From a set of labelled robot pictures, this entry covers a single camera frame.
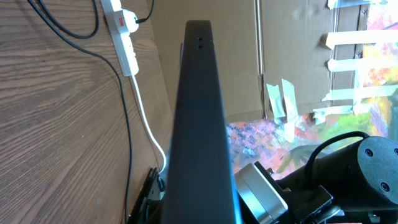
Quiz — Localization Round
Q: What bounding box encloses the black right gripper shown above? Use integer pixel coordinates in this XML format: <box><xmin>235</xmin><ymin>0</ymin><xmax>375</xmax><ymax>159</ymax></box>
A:
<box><xmin>254</xmin><ymin>162</ymin><xmax>340</xmax><ymax>223</ymax></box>

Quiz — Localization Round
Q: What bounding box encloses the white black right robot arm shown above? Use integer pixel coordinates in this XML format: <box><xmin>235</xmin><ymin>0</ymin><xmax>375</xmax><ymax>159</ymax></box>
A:
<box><xmin>255</xmin><ymin>136</ymin><xmax>397</xmax><ymax>223</ymax></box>

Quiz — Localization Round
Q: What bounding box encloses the black usb charging cable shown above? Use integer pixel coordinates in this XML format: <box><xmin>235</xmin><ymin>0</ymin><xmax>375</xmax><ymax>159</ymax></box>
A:
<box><xmin>27</xmin><ymin>0</ymin><xmax>155</xmax><ymax>224</ymax></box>

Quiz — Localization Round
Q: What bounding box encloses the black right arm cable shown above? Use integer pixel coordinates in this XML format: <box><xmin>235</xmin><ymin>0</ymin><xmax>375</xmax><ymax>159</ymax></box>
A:
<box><xmin>303</xmin><ymin>131</ymin><xmax>371</xmax><ymax>187</ymax></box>

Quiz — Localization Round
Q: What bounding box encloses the colourful painted backdrop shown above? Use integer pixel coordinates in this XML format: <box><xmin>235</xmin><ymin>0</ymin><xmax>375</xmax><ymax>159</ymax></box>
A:
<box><xmin>227</xmin><ymin>1</ymin><xmax>397</xmax><ymax>179</ymax></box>

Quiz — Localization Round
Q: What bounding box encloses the white power strip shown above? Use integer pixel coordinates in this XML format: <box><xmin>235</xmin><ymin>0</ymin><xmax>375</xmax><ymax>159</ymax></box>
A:
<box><xmin>101</xmin><ymin>0</ymin><xmax>139</xmax><ymax>77</ymax></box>

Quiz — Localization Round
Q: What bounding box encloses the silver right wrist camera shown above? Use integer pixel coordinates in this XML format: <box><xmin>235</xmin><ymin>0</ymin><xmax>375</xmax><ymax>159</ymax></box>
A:
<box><xmin>234</xmin><ymin>164</ymin><xmax>288</xmax><ymax>224</ymax></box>

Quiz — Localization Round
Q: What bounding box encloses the white charger plug adapter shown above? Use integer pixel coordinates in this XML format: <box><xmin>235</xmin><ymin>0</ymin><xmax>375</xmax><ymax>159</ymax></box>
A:
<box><xmin>114</xmin><ymin>9</ymin><xmax>139</xmax><ymax>34</ymax></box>

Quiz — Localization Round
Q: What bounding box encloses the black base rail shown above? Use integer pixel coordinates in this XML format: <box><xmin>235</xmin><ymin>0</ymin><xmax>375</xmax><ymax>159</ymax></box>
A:
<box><xmin>127</xmin><ymin>168</ymin><xmax>166</xmax><ymax>224</ymax></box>

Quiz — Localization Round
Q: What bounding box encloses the white power strip cord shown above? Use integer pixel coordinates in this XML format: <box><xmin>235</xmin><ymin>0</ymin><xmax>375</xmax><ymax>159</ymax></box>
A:
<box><xmin>129</xmin><ymin>74</ymin><xmax>167</xmax><ymax>174</ymax></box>

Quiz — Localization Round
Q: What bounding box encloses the smartphone with teal screen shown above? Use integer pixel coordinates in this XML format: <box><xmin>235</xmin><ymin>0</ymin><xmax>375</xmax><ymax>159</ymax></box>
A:
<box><xmin>160</xmin><ymin>20</ymin><xmax>242</xmax><ymax>223</ymax></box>

